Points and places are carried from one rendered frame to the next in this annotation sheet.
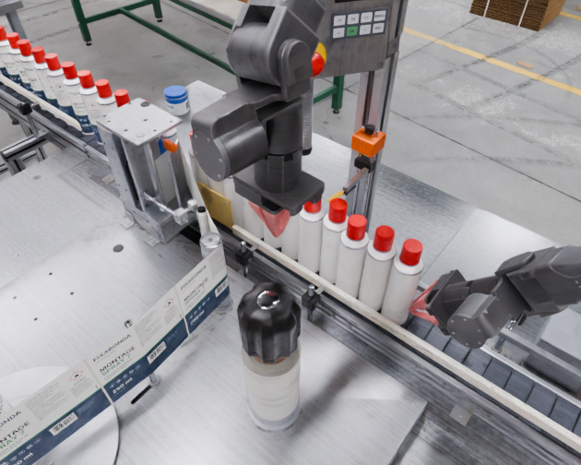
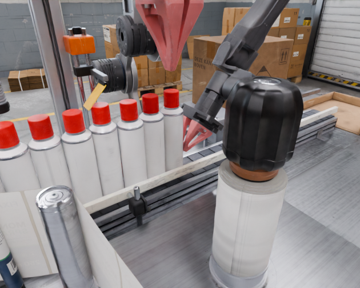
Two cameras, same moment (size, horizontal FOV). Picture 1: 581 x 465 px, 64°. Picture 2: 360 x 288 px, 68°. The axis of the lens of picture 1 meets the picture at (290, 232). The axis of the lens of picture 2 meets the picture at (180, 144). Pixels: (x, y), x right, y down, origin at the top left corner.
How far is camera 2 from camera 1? 0.62 m
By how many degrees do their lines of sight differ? 60
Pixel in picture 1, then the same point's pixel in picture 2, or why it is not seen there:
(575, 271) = (262, 17)
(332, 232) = (112, 133)
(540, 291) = (245, 53)
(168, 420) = not seen: outside the picture
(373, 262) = (158, 125)
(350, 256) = (141, 136)
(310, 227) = (89, 147)
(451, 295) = (206, 105)
